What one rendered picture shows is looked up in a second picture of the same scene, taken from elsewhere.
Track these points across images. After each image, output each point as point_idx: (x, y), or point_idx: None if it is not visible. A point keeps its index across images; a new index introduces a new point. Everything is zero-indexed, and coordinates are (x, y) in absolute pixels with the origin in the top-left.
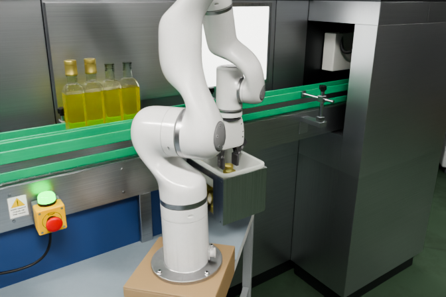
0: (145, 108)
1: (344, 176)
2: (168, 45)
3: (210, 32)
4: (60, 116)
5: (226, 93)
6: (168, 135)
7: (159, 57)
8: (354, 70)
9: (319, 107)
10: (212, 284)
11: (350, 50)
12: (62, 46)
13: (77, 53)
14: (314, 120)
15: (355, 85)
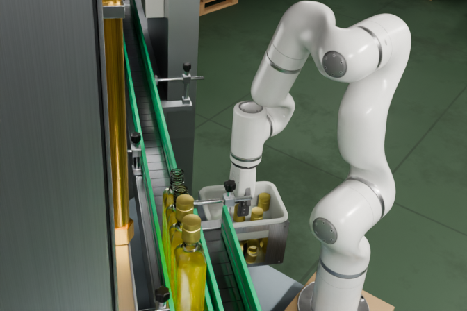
0: (340, 207)
1: (176, 141)
2: (381, 136)
3: (287, 88)
4: (163, 303)
5: (261, 138)
6: (378, 214)
7: (364, 151)
8: (174, 28)
9: (185, 88)
10: (372, 300)
11: None
12: None
13: None
14: (180, 104)
15: (178, 44)
